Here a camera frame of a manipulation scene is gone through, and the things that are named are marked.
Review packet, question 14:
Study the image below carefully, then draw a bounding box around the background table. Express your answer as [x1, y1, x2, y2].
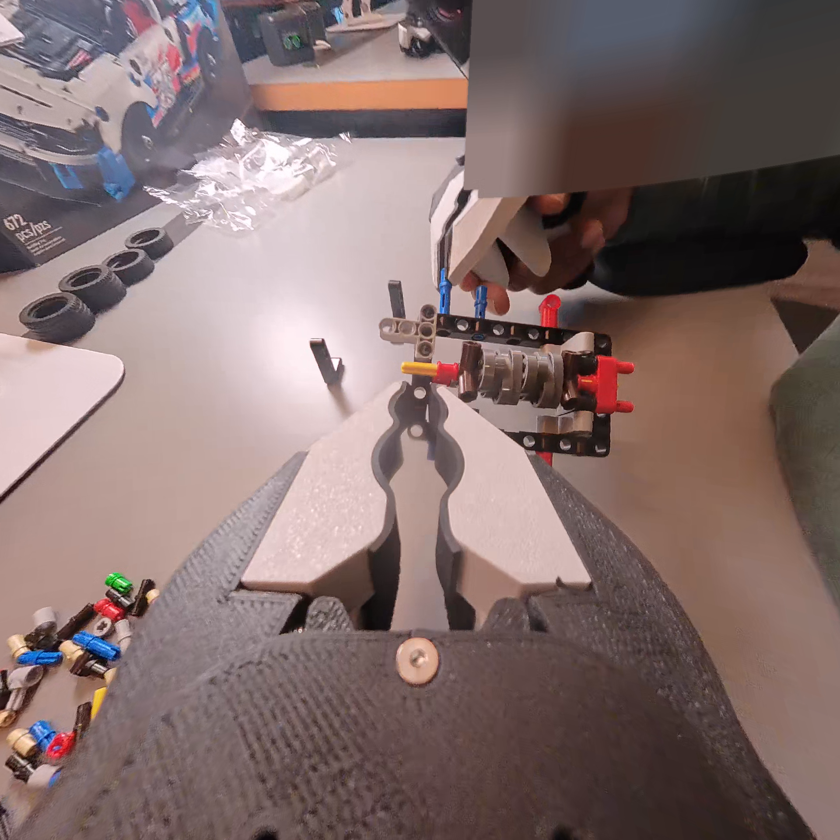
[243, 0, 470, 139]

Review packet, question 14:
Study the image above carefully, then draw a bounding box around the black frame lego assembly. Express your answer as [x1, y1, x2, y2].
[379, 294, 636, 460]

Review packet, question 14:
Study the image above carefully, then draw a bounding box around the clear plastic bag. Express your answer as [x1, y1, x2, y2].
[143, 120, 352, 232]

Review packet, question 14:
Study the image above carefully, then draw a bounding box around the car picture lego box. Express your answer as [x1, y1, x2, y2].
[0, 0, 253, 273]

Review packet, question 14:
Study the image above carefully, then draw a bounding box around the person's right forearm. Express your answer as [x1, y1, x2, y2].
[591, 164, 811, 298]

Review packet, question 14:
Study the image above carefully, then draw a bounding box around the person's right hand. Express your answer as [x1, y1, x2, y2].
[459, 188, 634, 317]

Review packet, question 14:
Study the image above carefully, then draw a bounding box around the black device with green ring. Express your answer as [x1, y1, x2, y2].
[258, 7, 329, 67]

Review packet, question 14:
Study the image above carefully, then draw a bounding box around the white book stand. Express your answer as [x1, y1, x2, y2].
[0, 333, 126, 500]

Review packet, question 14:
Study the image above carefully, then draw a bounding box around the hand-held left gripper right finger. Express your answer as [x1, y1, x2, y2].
[433, 386, 594, 623]

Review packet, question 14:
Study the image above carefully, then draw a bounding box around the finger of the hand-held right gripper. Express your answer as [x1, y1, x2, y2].
[428, 171, 467, 278]
[448, 189, 553, 284]

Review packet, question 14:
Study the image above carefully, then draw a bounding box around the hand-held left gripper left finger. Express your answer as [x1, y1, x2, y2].
[240, 382, 411, 626]

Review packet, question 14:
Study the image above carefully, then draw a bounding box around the pile of small lego pieces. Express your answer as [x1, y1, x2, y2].
[0, 571, 160, 788]

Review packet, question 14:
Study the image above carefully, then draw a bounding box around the black rubber lego tire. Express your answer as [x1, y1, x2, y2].
[101, 248, 156, 286]
[125, 227, 175, 260]
[18, 292, 96, 343]
[58, 264, 127, 312]

